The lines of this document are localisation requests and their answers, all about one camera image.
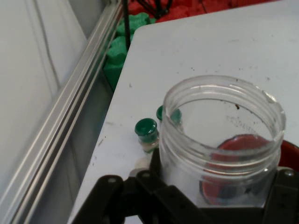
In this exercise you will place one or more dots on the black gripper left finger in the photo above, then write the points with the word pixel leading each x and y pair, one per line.
pixel 140 200

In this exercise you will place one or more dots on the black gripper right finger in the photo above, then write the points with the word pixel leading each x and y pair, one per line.
pixel 285 198

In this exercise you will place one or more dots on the clear plastic jar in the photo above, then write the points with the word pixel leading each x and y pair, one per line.
pixel 175 149

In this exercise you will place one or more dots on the red bowl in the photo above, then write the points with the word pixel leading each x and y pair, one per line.
pixel 290 154

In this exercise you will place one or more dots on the green-capped spice bottle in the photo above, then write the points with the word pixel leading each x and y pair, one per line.
pixel 160 113
pixel 146 128

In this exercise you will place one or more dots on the green foam puzzle piece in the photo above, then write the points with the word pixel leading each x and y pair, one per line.
pixel 116 53

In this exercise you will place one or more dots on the black tripod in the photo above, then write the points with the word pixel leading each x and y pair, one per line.
pixel 126 23

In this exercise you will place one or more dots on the red foam puzzle tiles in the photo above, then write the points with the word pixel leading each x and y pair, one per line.
pixel 177 11

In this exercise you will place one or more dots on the aluminium rail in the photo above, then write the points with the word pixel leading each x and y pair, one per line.
pixel 63 105

